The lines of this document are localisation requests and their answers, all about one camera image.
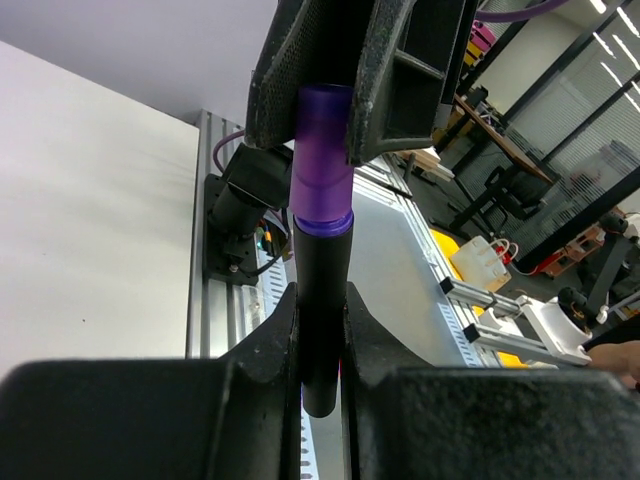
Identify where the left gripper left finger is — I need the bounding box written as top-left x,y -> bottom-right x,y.
204,282 -> 301,479

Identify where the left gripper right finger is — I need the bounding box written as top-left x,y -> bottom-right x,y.
340,282 -> 440,479

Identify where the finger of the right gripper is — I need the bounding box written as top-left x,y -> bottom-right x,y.
346,1 -> 478,165
245,0 -> 374,149

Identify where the purple highlighter cap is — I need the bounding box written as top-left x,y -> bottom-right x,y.
289,84 -> 354,223

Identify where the black purple highlighter pen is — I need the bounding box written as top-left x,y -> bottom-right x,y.
293,219 -> 353,418

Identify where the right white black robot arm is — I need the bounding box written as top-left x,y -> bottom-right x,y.
213,1 -> 477,238

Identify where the person hand at edge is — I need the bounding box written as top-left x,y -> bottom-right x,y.
587,340 -> 640,388

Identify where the wooden desk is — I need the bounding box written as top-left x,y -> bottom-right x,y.
454,95 -> 553,184

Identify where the black office chair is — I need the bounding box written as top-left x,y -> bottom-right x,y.
468,165 -> 552,237

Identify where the white plastic jug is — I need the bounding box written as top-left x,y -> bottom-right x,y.
450,236 -> 511,293

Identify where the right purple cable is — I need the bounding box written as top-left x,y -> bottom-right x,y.
212,127 -> 247,174

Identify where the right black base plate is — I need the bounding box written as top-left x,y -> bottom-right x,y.
202,174 -> 264,286

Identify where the white motor mount fixture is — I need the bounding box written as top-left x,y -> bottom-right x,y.
475,296 -> 607,366

